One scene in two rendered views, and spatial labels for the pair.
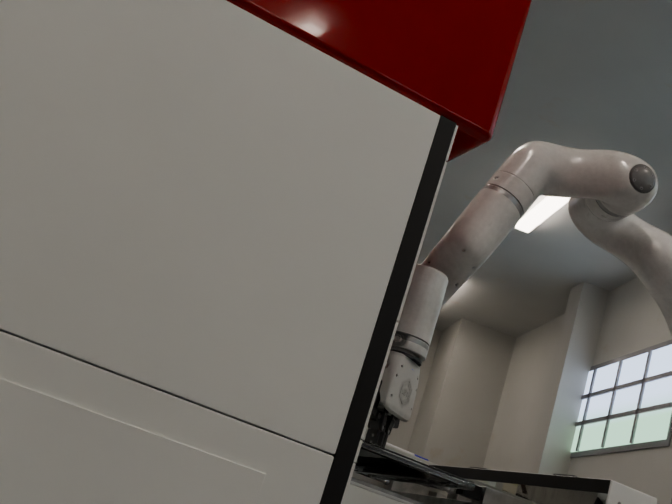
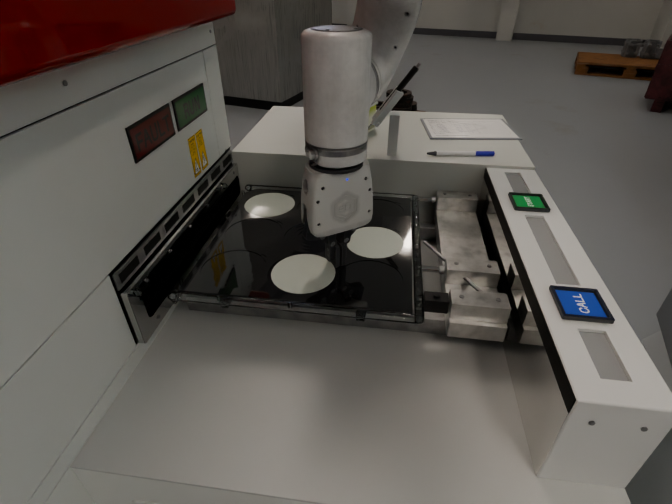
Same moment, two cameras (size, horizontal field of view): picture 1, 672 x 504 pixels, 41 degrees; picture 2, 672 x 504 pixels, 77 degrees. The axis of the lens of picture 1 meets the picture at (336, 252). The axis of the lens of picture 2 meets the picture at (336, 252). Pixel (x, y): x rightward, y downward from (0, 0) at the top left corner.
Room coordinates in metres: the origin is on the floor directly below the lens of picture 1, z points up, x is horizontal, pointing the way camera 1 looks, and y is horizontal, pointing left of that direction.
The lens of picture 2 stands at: (1.03, -0.41, 1.30)
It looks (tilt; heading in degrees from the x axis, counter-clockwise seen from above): 35 degrees down; 27
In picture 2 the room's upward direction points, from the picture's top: straight up
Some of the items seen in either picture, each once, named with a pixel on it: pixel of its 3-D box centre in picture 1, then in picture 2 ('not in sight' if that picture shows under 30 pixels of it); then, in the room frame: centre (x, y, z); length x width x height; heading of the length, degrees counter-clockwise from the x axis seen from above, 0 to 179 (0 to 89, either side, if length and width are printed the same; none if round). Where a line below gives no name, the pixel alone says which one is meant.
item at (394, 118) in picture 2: not in sight; (386, 121); (1.84, -0.11, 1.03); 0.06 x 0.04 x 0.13; 109
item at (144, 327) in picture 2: not in sight; (196, 235); (1.49, 0.10, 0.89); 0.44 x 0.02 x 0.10; 19
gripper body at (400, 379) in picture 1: (393, 382); (336, 190); (1.52, -0.16, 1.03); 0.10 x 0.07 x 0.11; 145
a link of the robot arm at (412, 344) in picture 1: (402, 347); (334, 149); (1.52, -0.16, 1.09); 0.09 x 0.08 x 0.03; 145
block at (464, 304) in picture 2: (498, 501); (478, 305); (1.53, -0.39, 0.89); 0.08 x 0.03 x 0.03; 109
